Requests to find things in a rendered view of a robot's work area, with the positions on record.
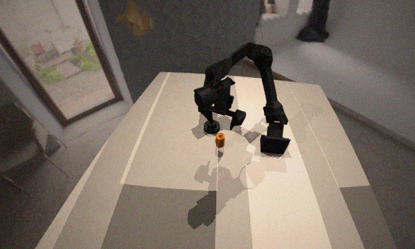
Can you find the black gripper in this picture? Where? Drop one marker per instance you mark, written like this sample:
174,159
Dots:
222,108

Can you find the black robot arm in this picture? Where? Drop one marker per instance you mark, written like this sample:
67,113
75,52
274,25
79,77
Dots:
215,88

